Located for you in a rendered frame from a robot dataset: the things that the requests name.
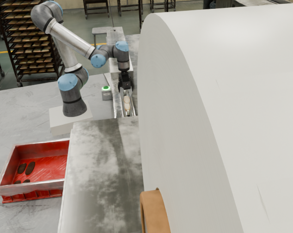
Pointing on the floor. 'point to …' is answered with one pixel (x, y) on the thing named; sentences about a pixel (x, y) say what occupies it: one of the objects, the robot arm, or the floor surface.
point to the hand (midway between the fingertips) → (126, 97)
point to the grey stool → (99, 32)
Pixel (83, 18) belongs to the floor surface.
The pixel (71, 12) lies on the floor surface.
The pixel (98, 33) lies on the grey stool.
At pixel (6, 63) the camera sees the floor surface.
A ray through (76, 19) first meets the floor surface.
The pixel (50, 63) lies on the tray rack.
